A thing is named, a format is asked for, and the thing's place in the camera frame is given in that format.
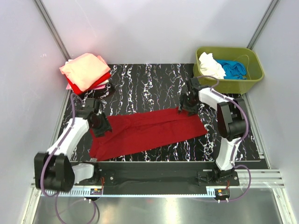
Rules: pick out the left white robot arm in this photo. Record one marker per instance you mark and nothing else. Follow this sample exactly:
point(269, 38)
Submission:
point(53, 169)

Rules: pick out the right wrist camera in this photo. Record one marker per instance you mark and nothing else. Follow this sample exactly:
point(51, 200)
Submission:
point(193, 84)

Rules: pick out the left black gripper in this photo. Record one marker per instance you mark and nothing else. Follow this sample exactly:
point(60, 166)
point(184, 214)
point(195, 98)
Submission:
point(100, 133)

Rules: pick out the right aluminium frame post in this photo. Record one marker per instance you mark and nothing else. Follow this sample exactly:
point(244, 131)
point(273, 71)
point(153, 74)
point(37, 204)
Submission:
point(263, 22)

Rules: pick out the left aluminium frame post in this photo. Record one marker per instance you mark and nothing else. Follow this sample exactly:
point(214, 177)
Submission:
point(52, 28)

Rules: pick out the folded red t-shirt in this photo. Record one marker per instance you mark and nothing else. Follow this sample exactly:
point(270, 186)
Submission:
point(76, 89)

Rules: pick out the folded peach t-shirt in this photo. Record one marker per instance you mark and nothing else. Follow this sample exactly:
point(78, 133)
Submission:
point(84, 70)

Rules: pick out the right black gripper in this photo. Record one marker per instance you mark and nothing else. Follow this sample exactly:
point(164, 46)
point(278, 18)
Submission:
point(192, 111)

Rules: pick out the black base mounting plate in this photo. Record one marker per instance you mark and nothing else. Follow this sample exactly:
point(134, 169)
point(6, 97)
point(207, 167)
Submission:
point(157, 178)

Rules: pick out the folded pink t-shirt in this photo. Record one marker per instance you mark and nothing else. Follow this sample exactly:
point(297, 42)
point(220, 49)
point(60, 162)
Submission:
point(101, 58)

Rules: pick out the aluminium frame post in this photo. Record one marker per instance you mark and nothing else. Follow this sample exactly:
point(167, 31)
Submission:
point(263, 22)
point(52, 28)

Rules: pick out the crumpled white t-shirt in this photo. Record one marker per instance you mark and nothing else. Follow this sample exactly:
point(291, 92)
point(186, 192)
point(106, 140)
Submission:
point(210, 67)

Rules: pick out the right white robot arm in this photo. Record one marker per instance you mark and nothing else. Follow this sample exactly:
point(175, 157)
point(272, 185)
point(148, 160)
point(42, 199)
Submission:
point(232, 123)

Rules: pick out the crumpled blue t-shirt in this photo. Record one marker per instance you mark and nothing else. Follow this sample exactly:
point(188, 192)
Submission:
point(234, 70)

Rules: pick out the dark red t-shirt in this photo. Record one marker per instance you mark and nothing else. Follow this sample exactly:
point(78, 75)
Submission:
point(140, 132)

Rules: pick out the olive green plastic bin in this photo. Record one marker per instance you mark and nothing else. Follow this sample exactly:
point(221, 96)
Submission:
point(254, 71)

